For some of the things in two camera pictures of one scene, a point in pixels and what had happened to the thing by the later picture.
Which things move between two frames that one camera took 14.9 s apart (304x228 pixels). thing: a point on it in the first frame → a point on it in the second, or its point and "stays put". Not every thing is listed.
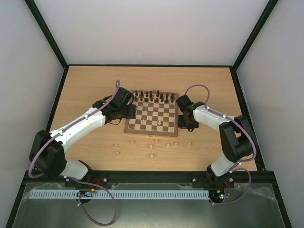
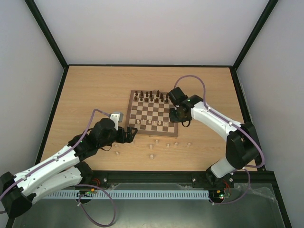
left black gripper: x=131 y=114 → x=130 y=137
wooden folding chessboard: x=156 y=114 stays put
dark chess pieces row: x=158 y=97 stays put
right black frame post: x=264 y=16 stays put
